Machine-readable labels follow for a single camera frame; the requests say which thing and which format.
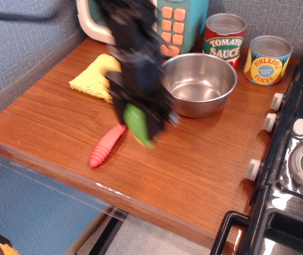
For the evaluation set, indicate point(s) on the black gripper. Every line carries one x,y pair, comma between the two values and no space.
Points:
140,83

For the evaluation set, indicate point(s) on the green yellow toy corn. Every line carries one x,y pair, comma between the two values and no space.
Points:
135,120

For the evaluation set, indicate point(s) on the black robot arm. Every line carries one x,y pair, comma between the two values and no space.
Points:
130,23

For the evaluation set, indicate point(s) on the yellow folded cloth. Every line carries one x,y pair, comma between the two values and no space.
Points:
92,80

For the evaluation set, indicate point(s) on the stainless steel bowl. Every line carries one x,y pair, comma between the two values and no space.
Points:
200,84

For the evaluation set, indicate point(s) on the teal toy microwave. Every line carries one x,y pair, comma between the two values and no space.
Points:
179,23

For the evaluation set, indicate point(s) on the tomato sauce can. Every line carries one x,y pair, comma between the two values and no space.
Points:
224,37

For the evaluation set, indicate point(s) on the white stove knob front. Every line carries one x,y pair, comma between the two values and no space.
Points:
252,170

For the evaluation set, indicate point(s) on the white stove knob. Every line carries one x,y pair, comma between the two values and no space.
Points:
269,122
252,170
276,101

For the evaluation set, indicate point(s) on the white stove knob middle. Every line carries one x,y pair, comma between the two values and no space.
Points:
269,122

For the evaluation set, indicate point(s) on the pineapple slices can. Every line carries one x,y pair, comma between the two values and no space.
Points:
267,60

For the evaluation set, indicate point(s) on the white stove knob rear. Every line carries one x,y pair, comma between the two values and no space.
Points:
276,101

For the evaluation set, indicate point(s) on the black toy stove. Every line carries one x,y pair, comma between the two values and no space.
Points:
275,222

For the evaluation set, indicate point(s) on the orange fuzzy object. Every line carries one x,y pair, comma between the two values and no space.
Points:
0,249

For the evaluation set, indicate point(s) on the red handled metal spoon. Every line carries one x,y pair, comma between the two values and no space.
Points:
105,145

